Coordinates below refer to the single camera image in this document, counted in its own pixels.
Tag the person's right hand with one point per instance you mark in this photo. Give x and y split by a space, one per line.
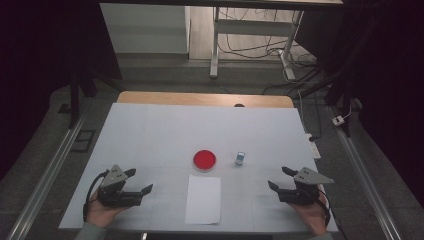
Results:
311 215

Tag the large white table cover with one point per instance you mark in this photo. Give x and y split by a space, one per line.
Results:
166 133

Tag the black stand leg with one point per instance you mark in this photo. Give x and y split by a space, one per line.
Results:
74 103

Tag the white power strip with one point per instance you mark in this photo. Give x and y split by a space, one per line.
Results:
314 148

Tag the aluminium floor rail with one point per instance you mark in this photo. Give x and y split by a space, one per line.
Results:
366 180
46 176

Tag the white desk frame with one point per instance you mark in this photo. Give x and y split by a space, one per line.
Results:
253 28

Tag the person's left hand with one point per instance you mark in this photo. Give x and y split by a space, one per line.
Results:
101 213

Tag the red petri dish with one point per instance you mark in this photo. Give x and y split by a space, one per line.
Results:
204 160

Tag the small white adapter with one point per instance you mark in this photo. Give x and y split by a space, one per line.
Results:
338 120

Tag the white paper sheet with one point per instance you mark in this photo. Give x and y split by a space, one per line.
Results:
203 200

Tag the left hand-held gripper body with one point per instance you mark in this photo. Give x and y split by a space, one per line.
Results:
113 195

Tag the black curtain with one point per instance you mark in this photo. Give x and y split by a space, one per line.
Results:
383 66
40 50

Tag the small blue plastic cap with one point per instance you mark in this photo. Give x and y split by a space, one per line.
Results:
239 158

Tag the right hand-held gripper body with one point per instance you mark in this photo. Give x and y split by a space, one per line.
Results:
301 193

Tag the white cabinet panel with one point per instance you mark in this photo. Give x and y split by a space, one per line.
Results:
143 28

